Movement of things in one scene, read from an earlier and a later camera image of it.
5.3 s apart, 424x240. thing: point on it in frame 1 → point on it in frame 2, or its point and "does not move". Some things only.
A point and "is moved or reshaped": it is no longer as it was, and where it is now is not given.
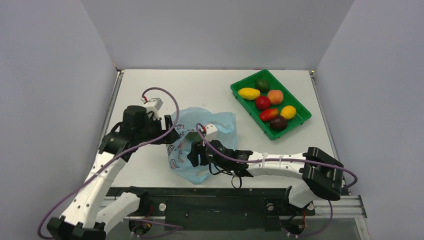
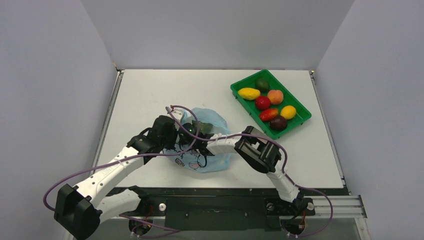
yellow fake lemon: x=288 y=112 does not move
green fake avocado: x=193 y=136 is moved or reshaped
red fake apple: x=262 y=103 does not move
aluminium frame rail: x=344 y=207 does not move
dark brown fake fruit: x=279 y=124 does not move
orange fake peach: x=276 y=96 does not move
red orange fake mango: x=267 y=114 does not move
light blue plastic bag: x=186 y=121 is moved or reshaped
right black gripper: x=197 y=151 → x=198 y=138
